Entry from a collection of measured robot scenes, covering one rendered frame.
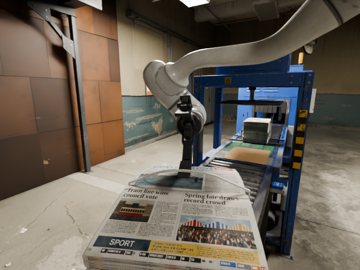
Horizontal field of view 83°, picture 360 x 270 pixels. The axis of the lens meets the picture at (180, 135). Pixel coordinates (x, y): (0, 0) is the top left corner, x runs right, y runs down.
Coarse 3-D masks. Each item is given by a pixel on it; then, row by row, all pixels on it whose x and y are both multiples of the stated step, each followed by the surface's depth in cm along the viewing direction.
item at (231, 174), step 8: (152, 168) 65; (160, 168) 65; (168, 168) 65; (176, 168) 65; (192, 168) 66; (200, 168) 66; (208, 168) 66; (216, 168) 66; (224, 168) 67; (152, 176) 54; (160, 176) 55; (168, 176) 55; (176, 176) 55; (192, 176) 56; (200, 176) 56; (208, 176) 56; (224, 176) 56; (232, 176) 56; (240, 176) 56
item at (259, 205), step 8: (272, 168) 164; (264, 176) 149; (272, 176) 167; (264, 184) 136; (264, 192) 125; (256, 200) 116; (264, 200) 117; (256, 208) 108; (264, 208) 123; (256, 216) 101
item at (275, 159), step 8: (224, 144) 241; (232, 144) 238; (240, 144) 238; (248, 144) 238; (256, 144) 238; (216, 152) 209; (224, 152) 207; (272, 152) 207; (280, 152) 209; (224, 160) 188; (232, 160) 185; (272, 160) 183; (280, 160) 185; (280, 168) 187
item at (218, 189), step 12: (144, 180) 52; (156, 180) 52; (168, 180) 52; (180, 180) 52; (168, 192) 46; (180, 192) 46; (192, 192) 46; (204, 192) 46; (216, 192) 46; (228, 192) 46; (240, 192) 47
